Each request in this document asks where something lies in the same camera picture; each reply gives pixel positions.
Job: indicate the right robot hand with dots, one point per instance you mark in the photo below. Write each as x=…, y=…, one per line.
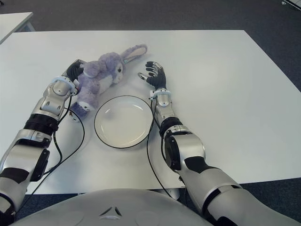
x=158, y=78

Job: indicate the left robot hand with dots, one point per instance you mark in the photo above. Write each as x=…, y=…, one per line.
x=74, y=70

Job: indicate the purple plush bunny doll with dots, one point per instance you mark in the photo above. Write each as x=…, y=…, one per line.
x=103, y=68

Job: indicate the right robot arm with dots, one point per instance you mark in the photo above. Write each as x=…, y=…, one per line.
x=188, y=146

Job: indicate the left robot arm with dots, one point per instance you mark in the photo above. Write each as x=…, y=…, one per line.
x=30, y=141

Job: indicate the white plate with black rim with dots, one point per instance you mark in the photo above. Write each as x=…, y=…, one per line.
x=124, y=122

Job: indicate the white side table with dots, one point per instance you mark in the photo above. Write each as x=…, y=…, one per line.
x=13, y=24

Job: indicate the grey robot torso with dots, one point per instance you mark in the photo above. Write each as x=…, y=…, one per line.
x=113, y=209

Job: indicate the white object on floor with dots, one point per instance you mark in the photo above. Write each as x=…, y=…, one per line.
x=294, y=2

